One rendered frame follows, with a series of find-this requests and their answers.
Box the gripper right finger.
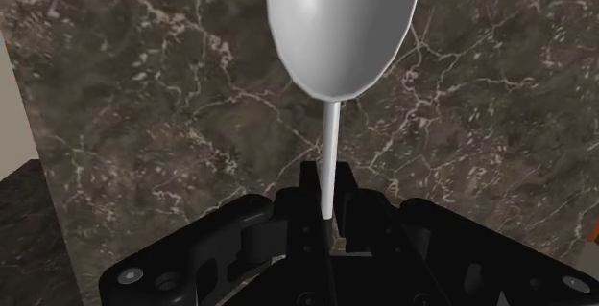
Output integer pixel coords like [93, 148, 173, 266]
[332, 160, 599, 306]

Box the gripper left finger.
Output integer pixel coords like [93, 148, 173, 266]
[98, 160, 329, 306]

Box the silver spoon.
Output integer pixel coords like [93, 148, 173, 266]
[264, 0, 423, 221]

